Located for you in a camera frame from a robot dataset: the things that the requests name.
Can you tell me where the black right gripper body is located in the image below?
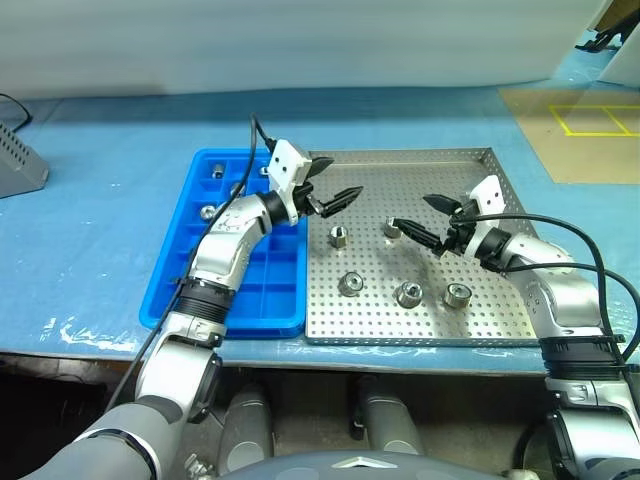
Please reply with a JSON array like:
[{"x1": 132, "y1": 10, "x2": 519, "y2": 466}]
[{"x1": 437, "y1": 199, "x2": 479, "y2": 259}]

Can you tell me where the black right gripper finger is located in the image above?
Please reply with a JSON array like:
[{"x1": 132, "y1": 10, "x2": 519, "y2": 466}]
[
  {"x1": 422, "y1": 193, "x2": 464, "y2": 217},
  {"x1": 394, "y1": 217, "x2": 446, "y2": 251}
]

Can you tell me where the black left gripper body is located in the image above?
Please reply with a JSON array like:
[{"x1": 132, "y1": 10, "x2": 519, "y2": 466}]
[{"x1": 294, "y1": 180, "x2": 326, "y2": 218}]

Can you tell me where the blue compartment tray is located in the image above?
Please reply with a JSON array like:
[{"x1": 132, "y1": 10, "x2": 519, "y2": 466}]
[{"x1": 138, "y1": 147, "x2": 308, "y2": 341}]

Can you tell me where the grey device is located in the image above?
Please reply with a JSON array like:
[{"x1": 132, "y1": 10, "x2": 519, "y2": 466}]
[{"x1": 0, "y1": 121, "x2": 51, "y2": 200}]

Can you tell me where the perforated metal tray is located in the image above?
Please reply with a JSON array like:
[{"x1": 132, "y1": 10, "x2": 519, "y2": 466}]
[{"x1": 302, "y1": 146, "x2": 544, "y2": 347}]

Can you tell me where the brown cardboard mat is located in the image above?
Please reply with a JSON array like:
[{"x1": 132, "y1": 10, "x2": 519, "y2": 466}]
[{"x1": 498, "y1": 88, "x2": 640, "y2": 186}]

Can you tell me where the dark grey rounded leg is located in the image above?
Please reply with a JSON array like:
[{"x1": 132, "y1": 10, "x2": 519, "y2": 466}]
[
  {"x1": 217, "y1": 382, "x2": 275, "y2": 474},
  {"x1": 352, "y1": 374, "x2": 426, "y2": 456}
]

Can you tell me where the white panel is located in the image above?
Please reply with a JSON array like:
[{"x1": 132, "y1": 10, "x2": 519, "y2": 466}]
[{"x1": 597, "y1": 39, "x2": 640, "y2": 89}]

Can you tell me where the black stand foot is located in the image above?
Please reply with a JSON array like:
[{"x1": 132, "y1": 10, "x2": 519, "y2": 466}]
[{"x1": 574, "y1": 24, "x2": 629, "y2": 53}]

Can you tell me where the grey robot chest with emblem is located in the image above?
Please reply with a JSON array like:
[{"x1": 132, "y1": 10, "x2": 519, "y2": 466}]
[{"x1": 214, "y1": 449, "x2": 501, "y2": 480}]

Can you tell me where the brown cardboard piece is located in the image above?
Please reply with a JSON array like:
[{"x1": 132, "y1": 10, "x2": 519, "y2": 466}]
[{"x1": 597, "y1": 0, "x2": 640, "y2": 34}]

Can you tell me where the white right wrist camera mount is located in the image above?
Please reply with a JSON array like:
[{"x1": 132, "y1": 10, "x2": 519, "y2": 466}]
[{"x1": 459, "y1": 175, "x2": 505, "y2": 260}]

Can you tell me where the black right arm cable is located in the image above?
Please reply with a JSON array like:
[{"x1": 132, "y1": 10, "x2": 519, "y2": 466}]
[
  {"x1": 449, "y1": 212, "x2": 636, "y2": 374},
  {"x1": 502, "y1": 262, "x2": 640, "y2": 301}
]

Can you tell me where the thin black cable loop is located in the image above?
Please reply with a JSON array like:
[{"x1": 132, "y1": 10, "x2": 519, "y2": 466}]
[{"x1": 0, "y1": 93, "x2": 33, "y2": 132}]

